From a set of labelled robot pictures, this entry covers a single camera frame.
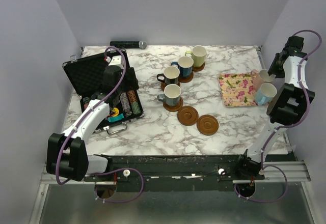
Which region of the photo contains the black microphone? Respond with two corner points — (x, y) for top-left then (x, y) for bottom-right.
(110, 40), (147, 49)

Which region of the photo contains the aluminium mounting rail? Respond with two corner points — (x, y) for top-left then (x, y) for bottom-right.
(40, 160), (311, 184)

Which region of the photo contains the light blue mug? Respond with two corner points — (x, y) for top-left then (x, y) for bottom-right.
(254, 83), (277, 106)

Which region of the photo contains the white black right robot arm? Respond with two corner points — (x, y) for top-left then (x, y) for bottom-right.
(234, 35), (315, 179)

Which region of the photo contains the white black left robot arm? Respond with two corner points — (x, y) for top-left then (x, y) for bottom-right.
(46, 65), (139, 185)

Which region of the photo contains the light green mug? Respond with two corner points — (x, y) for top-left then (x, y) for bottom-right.
(184, 45), (207, 68)

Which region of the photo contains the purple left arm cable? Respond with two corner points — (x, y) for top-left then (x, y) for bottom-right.
(55, 46), (145, 204)

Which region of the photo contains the grey blue mug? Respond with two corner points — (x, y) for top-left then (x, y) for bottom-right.
(157, 84), (181, 106)

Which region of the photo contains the dark blue mug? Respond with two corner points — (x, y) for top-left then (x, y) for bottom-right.
(171, 56), (194, 78)

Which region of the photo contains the floral serving tray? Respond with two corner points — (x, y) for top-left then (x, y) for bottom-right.
(218, 70), (261, 107)

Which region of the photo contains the teal mug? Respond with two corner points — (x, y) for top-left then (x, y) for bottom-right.
(156, 66), (180, 85)

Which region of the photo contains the yellow dealer button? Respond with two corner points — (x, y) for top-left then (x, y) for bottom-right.
(110, 107), (119, 117)

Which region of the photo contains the brown wooden coaster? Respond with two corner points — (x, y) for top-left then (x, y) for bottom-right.
(192, 63), (205, 72)
(160, 82), (181, 91)
(178, 72), (194, 83)
(197, 115), (219, 136)
(163, 97), (183, 112)
(177, 106), (199, 126)

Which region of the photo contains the teal rectangular block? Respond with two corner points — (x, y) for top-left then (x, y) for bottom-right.
(107, 114), (124, 123)

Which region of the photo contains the black poker chip case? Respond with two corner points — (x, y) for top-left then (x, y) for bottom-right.
(63, 49), (144, 132)

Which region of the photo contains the pink mug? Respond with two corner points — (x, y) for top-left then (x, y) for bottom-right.
(250, 69), (276, 91)

